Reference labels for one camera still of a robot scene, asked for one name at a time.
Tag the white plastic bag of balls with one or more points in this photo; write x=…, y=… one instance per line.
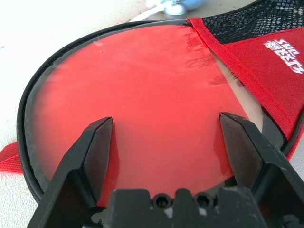
x=175, y=8

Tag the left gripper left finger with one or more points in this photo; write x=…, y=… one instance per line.
x=78, y=171

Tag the red black paddle case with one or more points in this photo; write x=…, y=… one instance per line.
x=261, y=71

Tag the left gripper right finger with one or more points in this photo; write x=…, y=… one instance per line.
x=266, y=166

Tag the red ping-pong paddle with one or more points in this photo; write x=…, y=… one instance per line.
x=142, y=95

